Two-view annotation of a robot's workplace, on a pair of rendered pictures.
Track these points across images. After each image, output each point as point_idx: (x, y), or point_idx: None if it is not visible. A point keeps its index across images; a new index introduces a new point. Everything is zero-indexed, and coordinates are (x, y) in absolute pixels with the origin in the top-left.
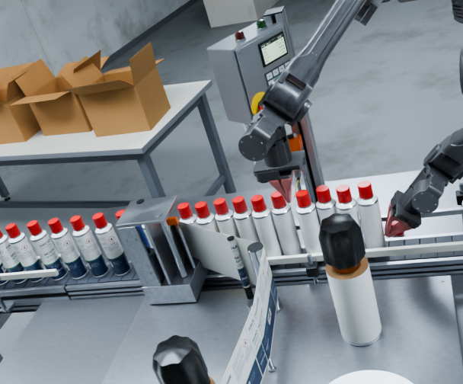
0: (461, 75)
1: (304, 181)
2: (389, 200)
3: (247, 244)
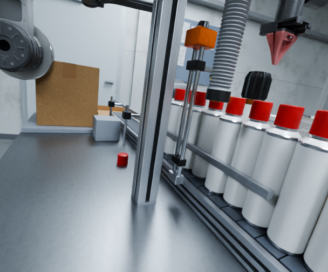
0: (28, 42)
1: (189, 98)
2: (62, 170)
3: (305, 123)
